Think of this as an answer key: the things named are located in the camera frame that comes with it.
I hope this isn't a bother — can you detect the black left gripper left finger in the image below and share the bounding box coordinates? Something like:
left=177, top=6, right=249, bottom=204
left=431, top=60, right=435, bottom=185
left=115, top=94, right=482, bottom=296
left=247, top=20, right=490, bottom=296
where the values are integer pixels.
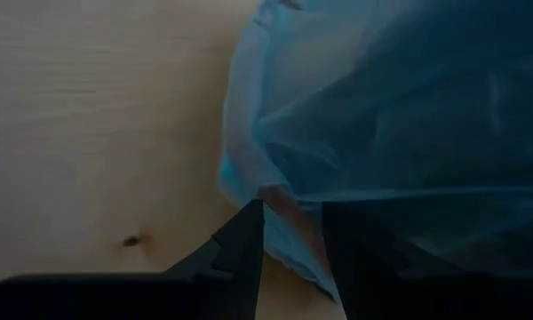
left=163, top=197, right=267, bottom=276

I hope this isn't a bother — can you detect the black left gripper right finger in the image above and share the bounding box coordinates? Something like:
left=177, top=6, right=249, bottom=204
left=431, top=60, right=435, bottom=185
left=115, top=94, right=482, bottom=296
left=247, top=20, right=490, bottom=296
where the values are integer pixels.
left=322, top=201, right=433, bottom=277

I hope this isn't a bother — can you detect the blue trash bag liner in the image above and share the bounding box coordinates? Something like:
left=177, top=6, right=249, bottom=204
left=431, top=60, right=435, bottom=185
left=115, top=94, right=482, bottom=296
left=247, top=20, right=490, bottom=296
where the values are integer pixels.
left=216, top=0, right=533, bottom=312

